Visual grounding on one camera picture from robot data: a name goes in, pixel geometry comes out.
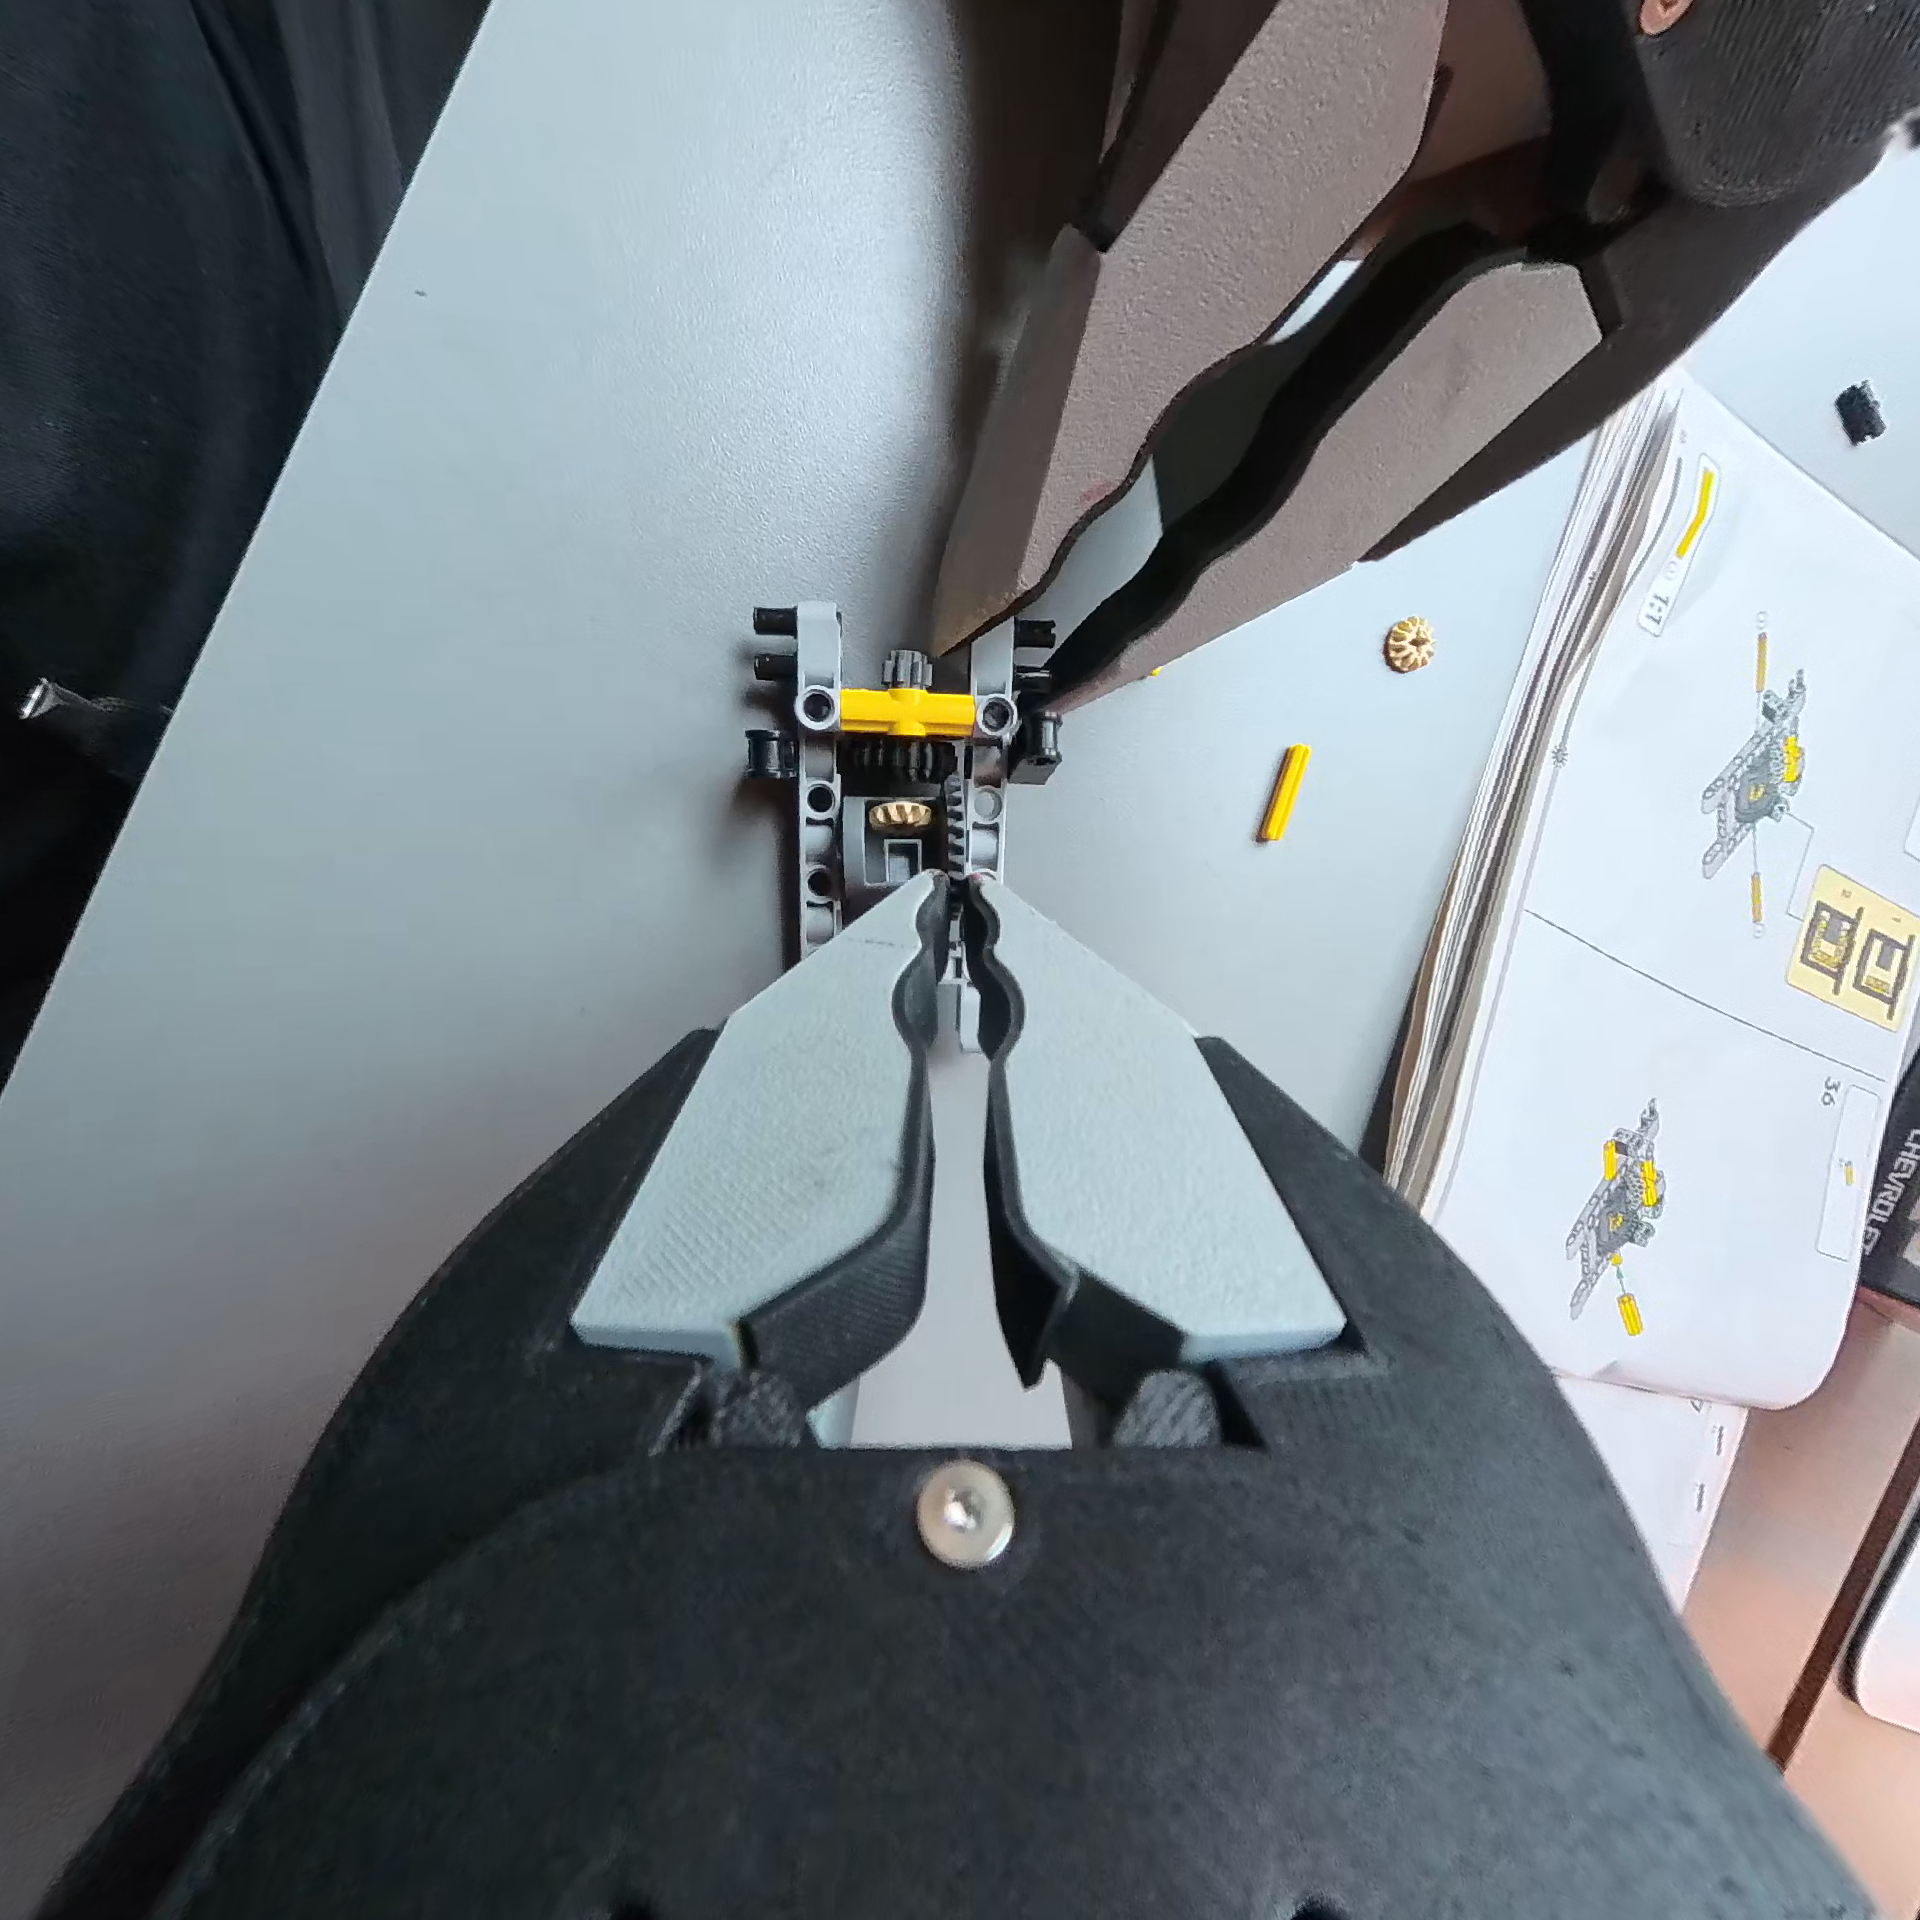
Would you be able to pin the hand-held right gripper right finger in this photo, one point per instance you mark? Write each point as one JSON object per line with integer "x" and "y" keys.
{"x": 1154, "y": 1185}

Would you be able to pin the white dark-edged board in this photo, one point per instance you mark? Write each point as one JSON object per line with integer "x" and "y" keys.
{"x": 1891, "y": 1635}

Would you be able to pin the black badge reel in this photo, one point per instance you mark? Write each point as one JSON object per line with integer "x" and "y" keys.
{"x": 45, "y": 700}

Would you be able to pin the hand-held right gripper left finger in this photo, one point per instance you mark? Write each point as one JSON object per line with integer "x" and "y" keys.
{"x": 781, "y": 1170}

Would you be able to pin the person's dark clothing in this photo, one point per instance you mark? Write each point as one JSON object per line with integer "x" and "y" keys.
{"x": 150, "y": 374}

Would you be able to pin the grey lego frame assembly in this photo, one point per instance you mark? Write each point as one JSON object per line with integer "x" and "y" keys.
{"x": 819, "y": 810}

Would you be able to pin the tan lego bevel gear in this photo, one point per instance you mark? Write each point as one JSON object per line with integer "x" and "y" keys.
{"x": 1406, "y": 643}

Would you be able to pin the lego instruction booklet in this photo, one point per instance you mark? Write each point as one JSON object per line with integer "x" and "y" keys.
{"x": 1651, "y": 973}

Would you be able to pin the black lego set box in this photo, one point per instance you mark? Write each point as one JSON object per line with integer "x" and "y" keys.
{"x": 1894, "y": 1200}

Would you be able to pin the black lego pin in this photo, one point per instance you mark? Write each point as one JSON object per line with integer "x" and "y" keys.
{"x": 1861, "y": 410}

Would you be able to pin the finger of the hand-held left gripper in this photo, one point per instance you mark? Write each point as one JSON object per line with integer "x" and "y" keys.
{"x": 1201, "y": 269}
{"x": 1425, "y": 405}

